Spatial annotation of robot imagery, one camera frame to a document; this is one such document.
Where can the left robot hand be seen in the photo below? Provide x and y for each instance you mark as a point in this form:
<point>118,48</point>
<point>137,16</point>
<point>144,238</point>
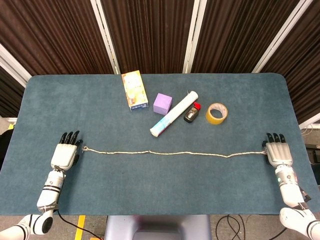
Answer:
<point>64,155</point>

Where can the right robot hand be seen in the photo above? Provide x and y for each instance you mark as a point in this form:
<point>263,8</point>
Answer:
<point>278,153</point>

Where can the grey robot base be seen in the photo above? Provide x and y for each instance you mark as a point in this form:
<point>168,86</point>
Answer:
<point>157,227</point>

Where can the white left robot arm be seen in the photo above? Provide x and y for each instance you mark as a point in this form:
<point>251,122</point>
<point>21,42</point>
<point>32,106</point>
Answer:
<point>47,195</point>

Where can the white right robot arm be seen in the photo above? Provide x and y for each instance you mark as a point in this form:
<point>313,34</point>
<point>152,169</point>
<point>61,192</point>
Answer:
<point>292,195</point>

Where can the yellow tape roll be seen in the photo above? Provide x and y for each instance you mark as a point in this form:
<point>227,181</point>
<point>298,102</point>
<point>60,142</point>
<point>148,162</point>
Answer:
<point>216,113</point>

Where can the yellow floor tape strip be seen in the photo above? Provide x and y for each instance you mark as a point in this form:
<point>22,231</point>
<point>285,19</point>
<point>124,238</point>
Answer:
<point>80,227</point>

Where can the yellow printed carton box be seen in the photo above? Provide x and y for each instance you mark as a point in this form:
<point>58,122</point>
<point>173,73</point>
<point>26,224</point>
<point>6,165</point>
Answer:
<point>135,91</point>

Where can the small black bottle red cap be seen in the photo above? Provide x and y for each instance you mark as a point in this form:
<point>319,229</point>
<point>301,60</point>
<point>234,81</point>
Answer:
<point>192,114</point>

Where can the blue felt table mat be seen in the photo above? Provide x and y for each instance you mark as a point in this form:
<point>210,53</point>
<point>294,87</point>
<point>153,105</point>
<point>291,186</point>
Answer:
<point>160,185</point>

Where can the purple cube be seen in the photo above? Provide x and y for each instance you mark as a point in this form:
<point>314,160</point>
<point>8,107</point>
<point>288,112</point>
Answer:
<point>162,103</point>

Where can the white rolled paper tube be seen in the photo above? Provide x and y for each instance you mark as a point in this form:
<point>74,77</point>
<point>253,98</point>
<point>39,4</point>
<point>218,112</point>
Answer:
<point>173,113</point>

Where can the brown folding screen panels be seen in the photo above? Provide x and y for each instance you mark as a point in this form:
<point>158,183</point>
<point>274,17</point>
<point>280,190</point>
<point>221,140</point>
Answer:
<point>155,35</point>

